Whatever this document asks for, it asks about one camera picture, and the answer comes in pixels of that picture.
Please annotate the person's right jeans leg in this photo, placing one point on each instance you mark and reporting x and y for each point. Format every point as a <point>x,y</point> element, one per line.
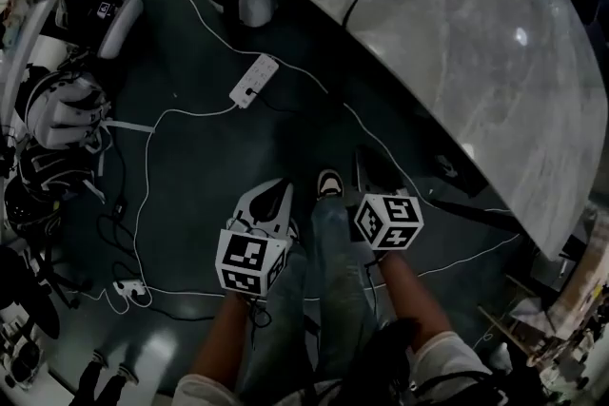
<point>340,280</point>

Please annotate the black helmet with white band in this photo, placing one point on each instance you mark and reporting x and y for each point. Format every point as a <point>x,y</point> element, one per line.
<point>97,12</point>

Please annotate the white power strip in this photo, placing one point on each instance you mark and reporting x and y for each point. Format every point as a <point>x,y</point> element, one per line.
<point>254,79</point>

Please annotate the person's white sneaker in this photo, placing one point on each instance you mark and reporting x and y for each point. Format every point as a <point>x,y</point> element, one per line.
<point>329,183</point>

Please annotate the person's right forearm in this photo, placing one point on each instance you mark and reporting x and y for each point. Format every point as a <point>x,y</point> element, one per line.
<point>411,295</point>

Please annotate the person's white shirt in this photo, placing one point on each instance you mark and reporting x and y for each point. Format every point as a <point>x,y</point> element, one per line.
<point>452,371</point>

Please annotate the person's left forearm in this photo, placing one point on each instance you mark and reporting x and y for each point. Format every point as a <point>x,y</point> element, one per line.
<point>223,333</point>

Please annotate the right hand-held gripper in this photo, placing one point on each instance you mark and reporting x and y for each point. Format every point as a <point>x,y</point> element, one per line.
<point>390,218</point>

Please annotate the person's jeans leg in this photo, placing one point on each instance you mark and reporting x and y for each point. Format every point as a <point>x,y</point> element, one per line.
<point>280,333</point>
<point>340,280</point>

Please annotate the person's left jeans leg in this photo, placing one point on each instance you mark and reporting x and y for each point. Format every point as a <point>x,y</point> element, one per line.
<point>280,333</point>

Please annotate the small white wall socket adapter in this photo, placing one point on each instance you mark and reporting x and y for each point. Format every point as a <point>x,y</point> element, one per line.
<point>128,287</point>

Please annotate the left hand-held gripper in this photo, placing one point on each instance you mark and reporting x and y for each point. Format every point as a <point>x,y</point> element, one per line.
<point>266,223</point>

